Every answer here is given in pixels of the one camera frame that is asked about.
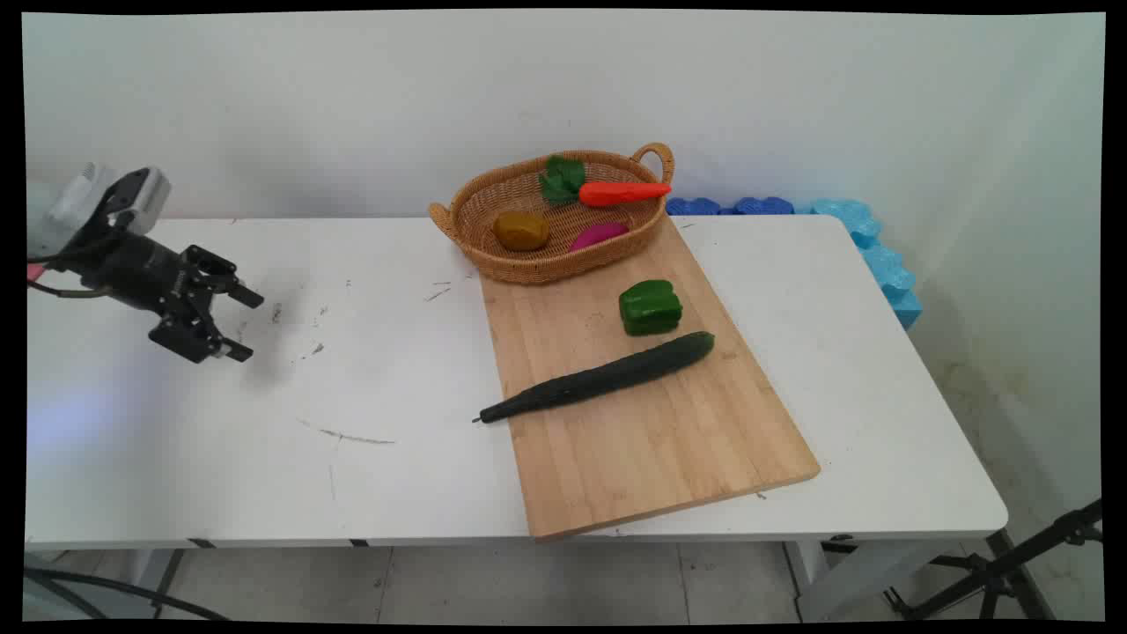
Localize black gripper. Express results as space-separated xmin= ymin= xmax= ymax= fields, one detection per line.
xmin=84 ymin=230 xmax=266 ymax=365

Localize dark green toy cucumber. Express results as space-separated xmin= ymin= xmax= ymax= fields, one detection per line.
xmin=473 ymin=331 xmax=716 ymax=425

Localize white table leg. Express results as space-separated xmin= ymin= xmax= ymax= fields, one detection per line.
xmin=130 ymin=548 xmax=188 ymax=619
xmin=782 ymin=535 xmax=965 ymax=623

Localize brown toy potato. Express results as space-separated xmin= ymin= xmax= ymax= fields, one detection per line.
xmin=492 ymin=211 xmax=552 ymax=253

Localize woven wicker basket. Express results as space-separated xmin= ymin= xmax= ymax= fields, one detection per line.
xmin=428 ymin=142 xmax=676 ymax=286

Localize magenta toy sweet potato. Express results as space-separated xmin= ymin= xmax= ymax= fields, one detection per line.
xmin=570 ymin=222 xmax=630 ymax=253

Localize orange toy carrot green leaves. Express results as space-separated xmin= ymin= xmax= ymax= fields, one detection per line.
xmin=538 ymin=155 xmax=673 ymax=209

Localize green toy bell pepper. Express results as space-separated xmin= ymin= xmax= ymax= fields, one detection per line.
xmin=618 ymin=279 xmax=684 ymax=337

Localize bamboo cutting board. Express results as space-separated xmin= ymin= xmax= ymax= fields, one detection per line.
xmin=480 ymin=214 xmax=821 ymax=542

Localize light blue foam strip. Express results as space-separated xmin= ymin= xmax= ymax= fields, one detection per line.
xmin=809 ymin=197 xmax=924 ymax=332

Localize black tripod stand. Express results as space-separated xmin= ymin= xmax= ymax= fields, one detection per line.
xmin=823 ymin=499 xmax=1103 ymax=622

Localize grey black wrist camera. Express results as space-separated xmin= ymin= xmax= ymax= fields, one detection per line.
xmin=102 ymin=166 xmax=173 ymax=237

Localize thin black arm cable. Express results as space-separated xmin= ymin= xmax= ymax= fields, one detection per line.
xmin=26 ymin=279 xmax=116 ymax=301

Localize black hanging cable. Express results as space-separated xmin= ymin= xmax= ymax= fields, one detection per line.
xmin=25 ymin=579 xmax=108 ymax=622

